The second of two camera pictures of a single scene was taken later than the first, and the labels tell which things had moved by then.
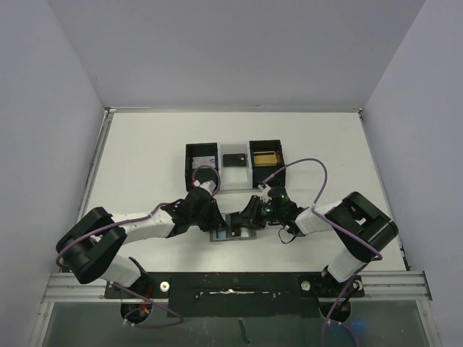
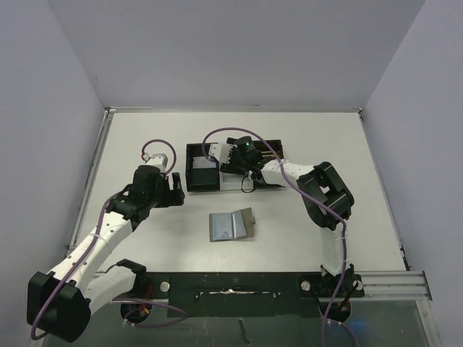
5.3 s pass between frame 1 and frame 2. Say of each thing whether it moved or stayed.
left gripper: moved
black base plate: stayed
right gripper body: moved
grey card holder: stayed
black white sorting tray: stayed
